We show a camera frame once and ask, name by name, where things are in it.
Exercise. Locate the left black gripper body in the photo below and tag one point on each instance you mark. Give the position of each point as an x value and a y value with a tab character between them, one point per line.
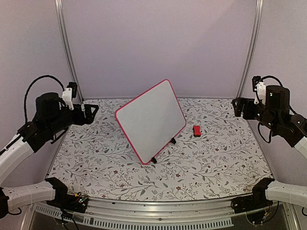
58	123

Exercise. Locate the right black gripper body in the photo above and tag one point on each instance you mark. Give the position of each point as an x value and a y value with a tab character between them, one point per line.
267	116

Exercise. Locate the red whiteboard eraser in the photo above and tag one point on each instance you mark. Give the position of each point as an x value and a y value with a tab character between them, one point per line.
196	131

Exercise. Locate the pink framed whiteboard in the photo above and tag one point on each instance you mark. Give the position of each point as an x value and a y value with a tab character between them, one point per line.
151	120

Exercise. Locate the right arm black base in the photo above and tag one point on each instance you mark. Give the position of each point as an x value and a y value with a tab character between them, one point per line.
252	202

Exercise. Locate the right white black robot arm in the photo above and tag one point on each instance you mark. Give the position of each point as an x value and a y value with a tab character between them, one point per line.
295	134

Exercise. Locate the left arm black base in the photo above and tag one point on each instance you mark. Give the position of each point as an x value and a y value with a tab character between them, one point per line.
66	201

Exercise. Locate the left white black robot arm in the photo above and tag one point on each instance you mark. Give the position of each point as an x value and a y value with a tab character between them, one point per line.
27	141

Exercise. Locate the floral patterned table mat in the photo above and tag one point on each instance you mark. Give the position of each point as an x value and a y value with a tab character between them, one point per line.
224	161

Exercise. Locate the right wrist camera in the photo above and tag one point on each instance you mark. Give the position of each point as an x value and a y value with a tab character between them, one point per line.
259	88

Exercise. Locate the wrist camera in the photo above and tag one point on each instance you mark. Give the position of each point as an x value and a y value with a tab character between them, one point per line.
69	93
259	88

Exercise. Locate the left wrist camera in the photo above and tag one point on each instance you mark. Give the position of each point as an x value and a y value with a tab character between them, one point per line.
69	93

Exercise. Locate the right aluminium corner post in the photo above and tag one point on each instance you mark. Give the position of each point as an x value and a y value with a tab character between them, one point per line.
251	47

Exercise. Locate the aluminium corner post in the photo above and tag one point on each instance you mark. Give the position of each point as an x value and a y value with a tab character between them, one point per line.
251	47
66	46

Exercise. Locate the front aluminium rail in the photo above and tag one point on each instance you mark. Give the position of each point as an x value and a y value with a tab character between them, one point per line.
204	214

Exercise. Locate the left aluminium corner post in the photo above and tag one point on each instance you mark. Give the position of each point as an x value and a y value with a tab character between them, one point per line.
66	46

